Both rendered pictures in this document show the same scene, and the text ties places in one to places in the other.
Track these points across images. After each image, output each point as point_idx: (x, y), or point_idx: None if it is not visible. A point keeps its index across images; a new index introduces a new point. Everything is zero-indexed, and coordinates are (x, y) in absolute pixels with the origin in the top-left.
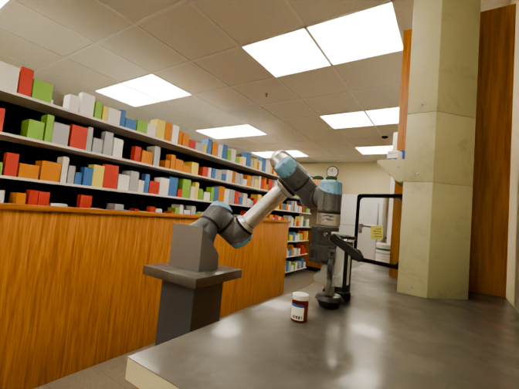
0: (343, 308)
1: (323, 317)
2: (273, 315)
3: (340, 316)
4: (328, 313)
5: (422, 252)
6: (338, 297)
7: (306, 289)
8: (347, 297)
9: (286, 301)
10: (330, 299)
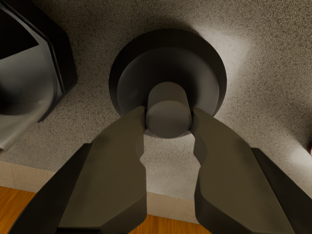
0: (156, 24)
1: (294, 90)
2: (301, 185)
3: (272, 35)
4: (250, 76)
5: None
6: (196, 60)
7: (13, 154)
8: (29, 9)
9: (184, 179)
10: (222, 91)
